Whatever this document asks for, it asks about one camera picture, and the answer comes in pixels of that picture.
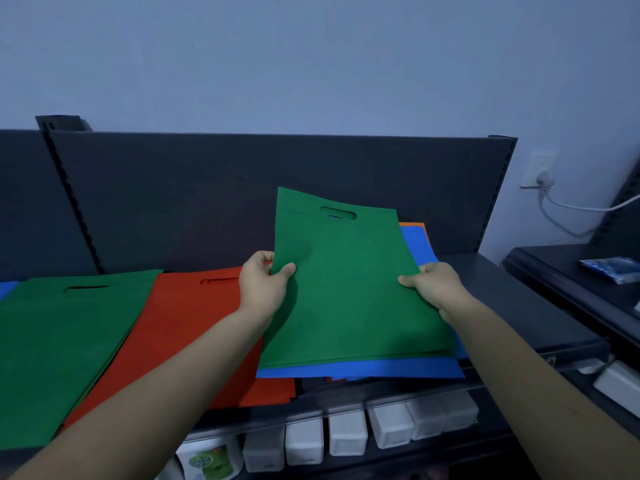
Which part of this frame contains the small white box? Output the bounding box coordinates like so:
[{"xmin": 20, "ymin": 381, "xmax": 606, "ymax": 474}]
[{"xmin": 575, "ymin": 356, "xmax": 610, "ymax": 376}]

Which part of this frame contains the pile of red bags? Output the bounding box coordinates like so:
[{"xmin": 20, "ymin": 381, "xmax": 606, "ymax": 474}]
[{"xmin": 59, "ymin": 266, "xmax": 297, "ymax": 433}]

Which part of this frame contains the person's right hand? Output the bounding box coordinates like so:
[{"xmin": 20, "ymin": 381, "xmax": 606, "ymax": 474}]
[{"xmin": 398, "ymin": 262, "xmax": 474, "ymax": 323}]

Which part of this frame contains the person's left forearm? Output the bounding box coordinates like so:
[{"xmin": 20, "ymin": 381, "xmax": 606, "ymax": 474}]
[{"xmin": 9, "ymin": 302, "xmax": 275, "ymax": 480}]

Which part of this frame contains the person's right forearm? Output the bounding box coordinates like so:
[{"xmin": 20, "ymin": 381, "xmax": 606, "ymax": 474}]
[{"xmin": 439, "ymin": 295, "xmax": 640, "ymax": 480}]

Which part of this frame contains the large white box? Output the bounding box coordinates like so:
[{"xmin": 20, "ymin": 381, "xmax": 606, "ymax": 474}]
[{"xmin": 593, "ymin": 360, "xmax": 640, "ymax": 420}]

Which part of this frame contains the person's left hand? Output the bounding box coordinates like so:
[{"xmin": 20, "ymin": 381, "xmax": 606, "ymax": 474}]
[{"xmin": 237, "ymin": 251, "xmax": 297, "ymax": 323}]

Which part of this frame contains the blue plastic packet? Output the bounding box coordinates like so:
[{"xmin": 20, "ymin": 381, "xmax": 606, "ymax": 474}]
[{"xmin": 579, "ymin": 256, "xmax": 640, "ymax": 285}]

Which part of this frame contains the white bottle green label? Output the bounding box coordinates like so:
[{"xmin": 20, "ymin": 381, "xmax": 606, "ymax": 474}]
[{"xmin": 175, "ymin": 434, "xmax": 245, "ymax": 480}]

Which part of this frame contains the pile of green bags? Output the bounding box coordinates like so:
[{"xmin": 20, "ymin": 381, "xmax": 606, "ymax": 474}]
[{"xmin": 0, "ymin": 269, "xmax": 164, "ymax": 451}]

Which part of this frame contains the white cable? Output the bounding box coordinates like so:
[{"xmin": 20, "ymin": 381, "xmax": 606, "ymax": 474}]
[{"xmin": 538, "ymin": 187, "xmax": 640, "ymax": 239}]

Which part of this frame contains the green non-woven bag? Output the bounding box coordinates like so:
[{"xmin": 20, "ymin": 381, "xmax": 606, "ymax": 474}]
[{"xmin": 259, "ymin": 187, "xmax": 457, "ymax": 369}]

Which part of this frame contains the blue non-woven bag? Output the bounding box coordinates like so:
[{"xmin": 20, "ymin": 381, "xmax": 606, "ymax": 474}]
[{"xmin": 256, "ymin": 225, "xmax": 467, "ymax": 380}]

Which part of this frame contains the dark grey shelf unit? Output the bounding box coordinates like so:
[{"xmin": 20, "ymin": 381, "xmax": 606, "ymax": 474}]
[{"xmin": 0, "ymin": 115, "xmax": 612, "ymax": 480}]

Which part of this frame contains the row of white boxes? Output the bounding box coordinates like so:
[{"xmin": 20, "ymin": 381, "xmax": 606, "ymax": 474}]
[{"xmin": 242, "ymin": 390, "xmax": 480, "ymax": 474}]

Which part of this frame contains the dark side shelf unit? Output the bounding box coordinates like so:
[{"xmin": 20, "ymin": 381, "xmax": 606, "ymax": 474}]
[{"xmin": 501, "ymin": 157, "xmax": 640, "ymax": 440}]

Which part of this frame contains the white wall socket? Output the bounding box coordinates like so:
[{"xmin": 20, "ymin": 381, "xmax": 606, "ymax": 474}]
[{"xmin": 520, "ymin": 151, "xmax": 558, "ymax": 189}]

